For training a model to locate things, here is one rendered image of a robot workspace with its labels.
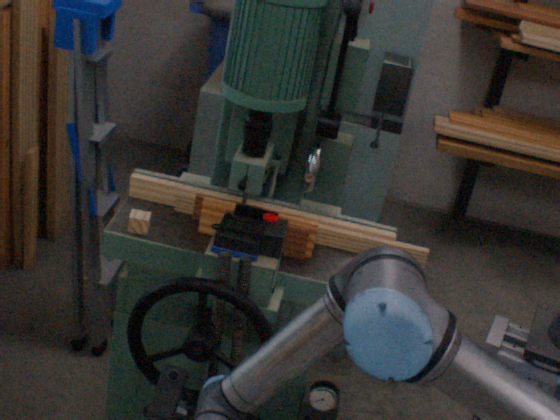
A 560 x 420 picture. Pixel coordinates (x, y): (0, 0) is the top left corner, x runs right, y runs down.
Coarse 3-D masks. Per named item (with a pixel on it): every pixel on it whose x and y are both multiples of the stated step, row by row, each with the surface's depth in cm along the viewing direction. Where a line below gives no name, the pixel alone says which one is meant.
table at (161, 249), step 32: (160, 224) 181; (192, 224) 183; (128, 256) 176; (160, 256) 175; (192, 256) 174; (288, 256) 179; (320, 256) 181; (352, 256) 184; (288, 288) 174; (320, 288) 173
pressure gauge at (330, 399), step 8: (312, 384) 178; (320, 384) 176; (328, 384) 176; (312, 392) 176; (320, 392) 176; (328, 392) 176; (336, 392) 176; (312, 400) 177; (320, 400) 177; (328, 400) 177; (336, 400) 176; (320, 408) 178; (328, 408) 177
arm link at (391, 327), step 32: (384, 256) 119; (352, 288) 117; (384, 288) 111; (416, 288) 114; (352, 320) 110; (384, 320) 108; (416, 320) 108; (448, 320) 113; (352, 352) 111; (384, 352) 110; (416, 352) 109; (448, 352) 111; (480, 352) 115; (448, 384) 114; (480, 384) 114; (512, 384) 115; (480, 416) 117; (512, 416) 115; (544, 416) 116
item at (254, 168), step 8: (272, 144) 187; (240, 152) 180; (272, 152) 186; (240, 160) 176; (248, 160) 177; (256, 160) 178; (264, 160) 178; (232, 168) 177; (240, 168) 176; (248, 168) 176; (256, 168) 176; (264, 168) 176; (232, 176) 177; (240, 176) 177; (248, 176) 177; (256, 176) 177; (264, 176) 179; (232, 184) 178; (248, 184) 178; (256, 184) 177; (264, 184) 179; (248, 192) 179; (256, 192) 178
